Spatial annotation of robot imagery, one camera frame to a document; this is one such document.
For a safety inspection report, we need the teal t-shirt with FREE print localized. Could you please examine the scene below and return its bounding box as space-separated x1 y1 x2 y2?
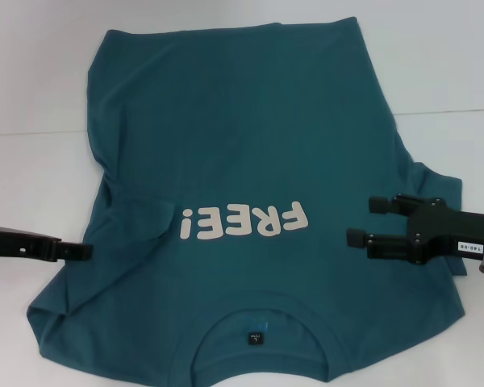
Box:
27 15 468 360

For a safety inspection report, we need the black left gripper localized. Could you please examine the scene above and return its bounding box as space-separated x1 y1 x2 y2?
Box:
0 226 94 263

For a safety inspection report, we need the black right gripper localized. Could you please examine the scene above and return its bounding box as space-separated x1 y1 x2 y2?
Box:
345 193 484 266

